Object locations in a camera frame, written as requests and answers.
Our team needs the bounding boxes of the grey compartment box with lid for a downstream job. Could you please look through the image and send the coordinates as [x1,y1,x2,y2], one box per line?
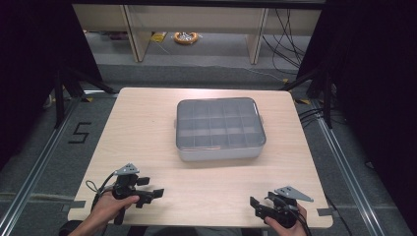
[173,96,268,162]

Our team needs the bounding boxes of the black curtain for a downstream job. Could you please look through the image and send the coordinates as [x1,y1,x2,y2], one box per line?
[295,0,417,235]
[0,0,103,171]

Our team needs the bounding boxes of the thin white floor cable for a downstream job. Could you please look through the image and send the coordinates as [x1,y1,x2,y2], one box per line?
[152,41,287,84]

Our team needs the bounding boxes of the person's right hand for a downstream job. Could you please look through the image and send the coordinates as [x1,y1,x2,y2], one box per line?
[264,203,308,236]

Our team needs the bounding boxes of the black metal stand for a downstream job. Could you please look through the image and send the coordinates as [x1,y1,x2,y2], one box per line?
[278,68,336,130]
[53,64,120,130]

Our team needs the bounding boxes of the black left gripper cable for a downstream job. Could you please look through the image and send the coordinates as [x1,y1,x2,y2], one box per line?
[85,171,116,211]

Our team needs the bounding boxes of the black cables beside stand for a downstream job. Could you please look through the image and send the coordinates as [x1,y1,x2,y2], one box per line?
[297,107,328,130]

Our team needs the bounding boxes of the orange tape roll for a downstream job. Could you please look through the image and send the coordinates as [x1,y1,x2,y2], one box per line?
[172,30,200,46]

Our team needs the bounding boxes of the yellow flat object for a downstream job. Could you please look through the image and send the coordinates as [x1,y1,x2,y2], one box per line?
[149,31,168,44]

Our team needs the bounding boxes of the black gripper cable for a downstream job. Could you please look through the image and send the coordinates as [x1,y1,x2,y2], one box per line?
[85,171,116,211]
[287,204,313,236]

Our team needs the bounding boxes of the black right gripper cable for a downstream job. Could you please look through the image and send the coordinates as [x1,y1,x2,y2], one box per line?
[287,204,313,236]

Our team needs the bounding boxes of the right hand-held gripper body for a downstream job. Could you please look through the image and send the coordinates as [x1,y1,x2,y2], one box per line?
[266,185,315,229]

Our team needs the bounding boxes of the person's left hand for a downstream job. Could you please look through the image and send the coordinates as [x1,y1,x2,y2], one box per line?
[92,191,141,228]

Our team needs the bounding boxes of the aluminium floor rail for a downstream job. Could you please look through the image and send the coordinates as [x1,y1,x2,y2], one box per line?
[310,97,389,236]
[0,88,120,236]

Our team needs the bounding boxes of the bundle of black floor cables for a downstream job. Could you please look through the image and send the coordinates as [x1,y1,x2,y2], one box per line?
[261,8,307,77]

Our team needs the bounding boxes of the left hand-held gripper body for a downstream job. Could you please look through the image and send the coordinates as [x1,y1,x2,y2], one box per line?
[111,162,148,226]

